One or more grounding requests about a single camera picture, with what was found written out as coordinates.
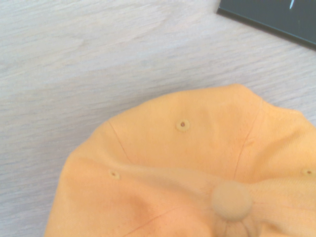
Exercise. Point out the black wallet with cross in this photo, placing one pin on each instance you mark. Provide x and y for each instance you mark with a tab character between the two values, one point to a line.
271	17

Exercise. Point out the orange baseball cap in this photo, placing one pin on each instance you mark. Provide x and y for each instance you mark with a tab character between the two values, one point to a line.
172	160

